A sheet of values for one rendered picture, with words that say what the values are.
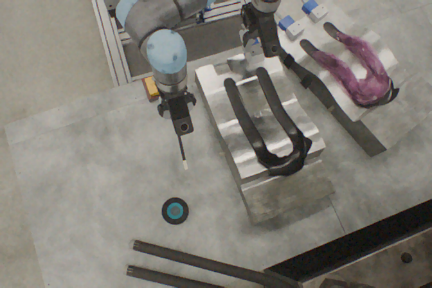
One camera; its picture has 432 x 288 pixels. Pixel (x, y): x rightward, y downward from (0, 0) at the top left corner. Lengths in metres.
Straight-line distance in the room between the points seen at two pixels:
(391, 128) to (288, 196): 0.37
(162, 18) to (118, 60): 1.18
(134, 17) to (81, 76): 1.46
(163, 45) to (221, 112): 0.44
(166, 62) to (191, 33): 1.31
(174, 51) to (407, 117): 0.78
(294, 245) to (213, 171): 0.33
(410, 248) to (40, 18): 2.19
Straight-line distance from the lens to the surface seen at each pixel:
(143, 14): 0.80
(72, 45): 2.35
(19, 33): 2.50
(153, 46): 0.74
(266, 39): 1.02
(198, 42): 2.00
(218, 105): 1.13
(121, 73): 1.94
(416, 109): 1.29
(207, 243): 1.15
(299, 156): 1.13
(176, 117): 0.90
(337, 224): 1.22
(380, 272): 1.29
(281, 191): 1.12
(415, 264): 1.34
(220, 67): 1.21
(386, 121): 1.23
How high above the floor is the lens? 1.95
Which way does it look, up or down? 75 degrees down
